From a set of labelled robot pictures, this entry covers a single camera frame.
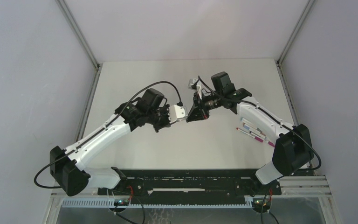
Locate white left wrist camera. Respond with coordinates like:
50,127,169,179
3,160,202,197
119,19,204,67
168,105,188,124

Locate right controller board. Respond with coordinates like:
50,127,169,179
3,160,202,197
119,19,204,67
252,200,271,207

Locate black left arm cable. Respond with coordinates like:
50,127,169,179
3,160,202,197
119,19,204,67
34,81,183,189

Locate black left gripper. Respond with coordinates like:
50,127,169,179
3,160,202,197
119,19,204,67
146,104,176,133

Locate left controller board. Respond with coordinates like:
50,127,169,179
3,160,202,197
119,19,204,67
114,199,130,207

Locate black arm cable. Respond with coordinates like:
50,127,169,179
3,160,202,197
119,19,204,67
197,76,322,171
34,81,183,189

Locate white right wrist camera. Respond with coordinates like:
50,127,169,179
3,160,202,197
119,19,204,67
188,78,202,98

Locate white red tipped marker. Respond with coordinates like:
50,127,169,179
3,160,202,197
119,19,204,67
236,128,263,143

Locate controller board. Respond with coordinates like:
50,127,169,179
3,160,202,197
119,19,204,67
114,199,130,207
252,200,271,207

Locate white cable duct strip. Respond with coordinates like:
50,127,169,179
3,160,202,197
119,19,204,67
62,197,254,209

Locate aluminium frame rail right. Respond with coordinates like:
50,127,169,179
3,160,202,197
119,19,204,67
275,0,317,125

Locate aluminium frame rail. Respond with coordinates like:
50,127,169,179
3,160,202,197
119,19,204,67
55,0,101,140
275,0,317,125

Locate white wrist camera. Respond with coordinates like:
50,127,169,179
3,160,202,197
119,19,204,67
168,105,188,124
188,78,202,98

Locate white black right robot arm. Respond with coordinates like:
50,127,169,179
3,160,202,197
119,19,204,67
186,72,316,194

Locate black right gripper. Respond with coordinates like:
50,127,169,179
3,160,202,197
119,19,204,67
187,91,224,121

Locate aluminium frame rail left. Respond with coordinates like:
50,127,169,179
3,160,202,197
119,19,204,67
55,0,101,140

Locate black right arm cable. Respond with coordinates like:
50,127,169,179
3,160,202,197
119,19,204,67
197,76,322,171

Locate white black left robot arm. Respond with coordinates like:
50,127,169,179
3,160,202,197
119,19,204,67
49,88,170,196

